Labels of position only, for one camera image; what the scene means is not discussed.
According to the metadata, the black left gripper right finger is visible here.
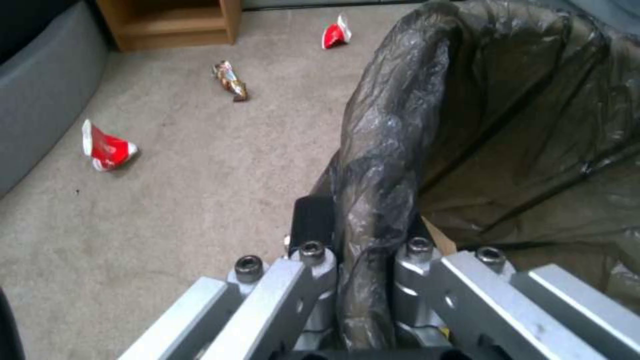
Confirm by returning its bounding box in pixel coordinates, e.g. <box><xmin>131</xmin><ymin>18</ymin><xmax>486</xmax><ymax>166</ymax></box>
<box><xmin>393</xmin><ymin>215</ymin><xmax>640</xmax><ymax>360</ymax></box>

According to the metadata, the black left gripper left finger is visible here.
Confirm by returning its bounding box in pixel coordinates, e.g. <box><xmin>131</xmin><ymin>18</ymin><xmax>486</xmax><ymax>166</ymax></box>
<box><xmin>117</xmin><ymin>195</ymin><xmax>341</xmax><ymax>360</ymax></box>

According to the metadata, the trash bin with black bag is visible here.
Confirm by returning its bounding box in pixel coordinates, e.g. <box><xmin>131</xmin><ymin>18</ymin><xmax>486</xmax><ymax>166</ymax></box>
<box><xmin>310</xmin><ymin>0</ymin><xmax>640</xmax><ymax>354</ymax></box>

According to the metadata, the brown candy bar wrapper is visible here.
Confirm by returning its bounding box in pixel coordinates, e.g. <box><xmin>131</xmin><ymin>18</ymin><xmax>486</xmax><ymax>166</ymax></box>
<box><xmin>211</xmin><ymin>60</ymin><xmax>252</xmax><ymax>103</ymax></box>

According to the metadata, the red white crumpled wrapper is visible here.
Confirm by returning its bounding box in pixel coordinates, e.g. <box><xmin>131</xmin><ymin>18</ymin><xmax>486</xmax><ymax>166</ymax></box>
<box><xmin>321</xmin><ymin>13</ymin><xmax>353</xmax><ymax>50</ymax></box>
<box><xmin>81</xmin><ymin>118</ymin><xmax>141</xmax><ymax>173</ymax></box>

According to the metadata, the wooden shelf cabinet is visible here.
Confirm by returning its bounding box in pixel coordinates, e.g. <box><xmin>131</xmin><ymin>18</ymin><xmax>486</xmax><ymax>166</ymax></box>
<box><xmin>95</xmin><ymin>0</ymin><xmax>244</xmax><ymax>52</ymax></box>

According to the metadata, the grey upholstered sofa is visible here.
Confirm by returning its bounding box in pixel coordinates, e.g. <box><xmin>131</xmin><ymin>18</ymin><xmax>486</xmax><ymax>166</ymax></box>
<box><xmin>0</xmin><ymin>0</ymin><xmax>109</xmax><ymax>197</ymax></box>

